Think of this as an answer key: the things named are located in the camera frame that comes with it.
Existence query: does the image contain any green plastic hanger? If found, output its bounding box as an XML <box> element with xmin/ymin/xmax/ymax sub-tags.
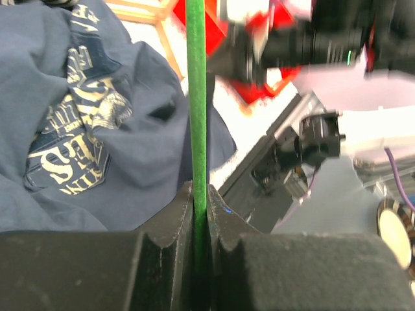
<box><xmin>186</xmin><ymin>0</ymin><xmax>209</xmax><ymax>310</ymax></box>

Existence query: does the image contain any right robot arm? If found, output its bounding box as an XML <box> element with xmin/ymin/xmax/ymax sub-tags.
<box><xmin>207</xmin><ymin>1</ymin><xmax>414</xmax><ymax>170</ymax></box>

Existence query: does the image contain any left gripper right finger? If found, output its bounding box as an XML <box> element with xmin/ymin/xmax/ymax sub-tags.
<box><xmin>207</xmin><ymin>185</ymin><xmax>265</xmax><ymax>310</ymax></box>

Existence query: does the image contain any red plastic bin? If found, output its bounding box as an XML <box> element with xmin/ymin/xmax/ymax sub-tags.
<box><xmin>171</xmin><ymin>0</ymin><xmax>325</xmax><ymax>106</ymax></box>

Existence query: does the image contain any wooden clothes rack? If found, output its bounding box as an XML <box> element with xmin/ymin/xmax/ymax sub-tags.
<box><xmin>106</xmin><ymin>0</ymin><xmax>184</xmax><ymax>81</ymax></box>

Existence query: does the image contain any navy blue tank top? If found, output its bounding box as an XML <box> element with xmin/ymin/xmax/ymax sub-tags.
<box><xmin>0</xmin><ymin>0</ymin><xmax>237</xmax><ymax>233</ymax></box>

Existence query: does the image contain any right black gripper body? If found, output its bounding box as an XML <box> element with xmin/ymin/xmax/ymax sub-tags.
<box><xmin>207</xmin><ymin>1</ymin><xmax>414</xmax><ymax>84</ymax></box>

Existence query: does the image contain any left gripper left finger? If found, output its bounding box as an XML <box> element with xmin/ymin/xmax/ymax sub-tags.
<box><xmin>136</xmin><ymin>181</ymin><xmax>193</xmax><ymax>311</ymax></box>

